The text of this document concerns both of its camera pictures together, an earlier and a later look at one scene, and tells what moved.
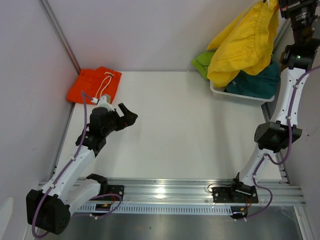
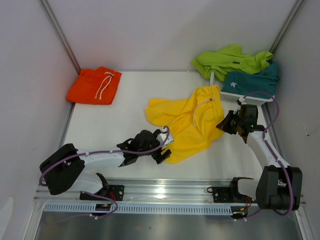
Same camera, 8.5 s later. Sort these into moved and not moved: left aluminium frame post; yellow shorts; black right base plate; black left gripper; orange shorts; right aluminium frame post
Moved: yellow shorts; black left gripper
Not moved: black right base plate; right aluminium frame post; left aluminium frame post; orange shorts
